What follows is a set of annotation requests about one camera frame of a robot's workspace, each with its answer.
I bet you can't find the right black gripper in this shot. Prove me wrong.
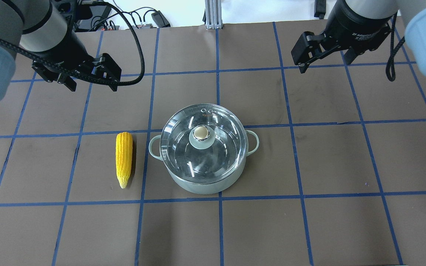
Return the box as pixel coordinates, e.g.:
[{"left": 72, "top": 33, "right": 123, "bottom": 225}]
[{"left": 291, "top": 4, "right": 391, "bottom": 74}]

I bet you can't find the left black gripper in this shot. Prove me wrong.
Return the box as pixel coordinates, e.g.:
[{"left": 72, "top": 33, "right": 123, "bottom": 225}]
[{"left": 32, "top": 31, "right": 122, "bottom": 92}]

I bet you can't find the yellow corn cob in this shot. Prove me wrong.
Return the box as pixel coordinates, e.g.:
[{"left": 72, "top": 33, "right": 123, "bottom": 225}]
[{"left": 115, "top": 132, "right": 133, "bottom": 189}]

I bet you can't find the glass pot lid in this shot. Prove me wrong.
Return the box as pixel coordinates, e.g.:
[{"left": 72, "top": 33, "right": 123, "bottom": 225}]
[{"left": 160, "top": 104, "right": 247, "bottom": 183}]

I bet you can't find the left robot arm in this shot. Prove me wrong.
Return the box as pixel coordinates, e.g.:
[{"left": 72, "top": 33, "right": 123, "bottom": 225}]
[{"left": 0, "top": 0, "right": 121, "bottom": 101}]

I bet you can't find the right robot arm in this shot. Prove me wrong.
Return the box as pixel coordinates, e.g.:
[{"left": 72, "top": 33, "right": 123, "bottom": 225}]
[{"left": 291, "top": 0, "right": 426, "bottom": 81}]

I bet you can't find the pale green cooking pot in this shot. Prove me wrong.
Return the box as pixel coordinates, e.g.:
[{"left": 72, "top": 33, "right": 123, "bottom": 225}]
[{"left": 149, "top": 104, "right": 260, "bottom": 195}]

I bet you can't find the black power adapter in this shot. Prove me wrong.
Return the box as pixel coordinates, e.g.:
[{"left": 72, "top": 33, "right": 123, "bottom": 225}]
[{"left": 151, "top": 10, "right": 171, "bottom": 28}]

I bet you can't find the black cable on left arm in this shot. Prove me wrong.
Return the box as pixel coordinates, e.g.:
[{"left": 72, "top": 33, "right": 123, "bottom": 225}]
[{"left": 0, "top": 0, "right": 146, "bottom": 87}]

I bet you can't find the aluminium frame post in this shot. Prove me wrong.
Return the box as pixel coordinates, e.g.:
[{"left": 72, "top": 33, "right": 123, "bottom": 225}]
[{"left": 204, "top": 0, "right": 223, "bottom": 29}]

